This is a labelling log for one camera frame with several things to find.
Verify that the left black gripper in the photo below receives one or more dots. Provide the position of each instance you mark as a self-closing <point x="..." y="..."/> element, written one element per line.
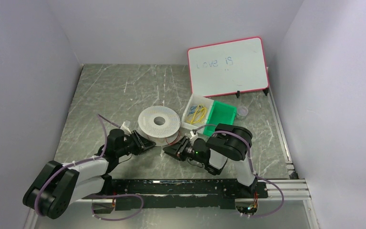
<point x="137" y="142"/>

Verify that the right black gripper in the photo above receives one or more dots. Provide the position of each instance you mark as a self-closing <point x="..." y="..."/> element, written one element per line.
<point x="180" y="149"/>

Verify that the white filament spool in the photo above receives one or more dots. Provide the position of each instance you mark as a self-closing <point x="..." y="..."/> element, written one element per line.
<point x="159" y="124"/>

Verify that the white plastic bin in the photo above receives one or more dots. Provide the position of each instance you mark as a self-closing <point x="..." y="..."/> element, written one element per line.
<point x="196" y="112"/>

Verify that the green plastic bin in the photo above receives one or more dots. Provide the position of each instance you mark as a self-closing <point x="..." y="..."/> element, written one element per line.
<point x="221" y="113"/>

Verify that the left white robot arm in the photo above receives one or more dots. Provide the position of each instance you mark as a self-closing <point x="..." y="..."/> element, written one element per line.
<point x="59" y="185"/>

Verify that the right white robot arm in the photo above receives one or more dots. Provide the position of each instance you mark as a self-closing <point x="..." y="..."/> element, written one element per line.
<point x="228" y="142"/>

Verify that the red framed whiteboard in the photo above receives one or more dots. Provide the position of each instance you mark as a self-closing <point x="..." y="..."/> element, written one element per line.
<point x="225" y="68"/>

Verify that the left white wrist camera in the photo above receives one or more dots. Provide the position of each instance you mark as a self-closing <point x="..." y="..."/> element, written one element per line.
<point x="125" y="127"/>

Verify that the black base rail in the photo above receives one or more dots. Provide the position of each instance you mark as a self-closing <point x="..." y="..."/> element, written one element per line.
<point x="192" y="193"/>

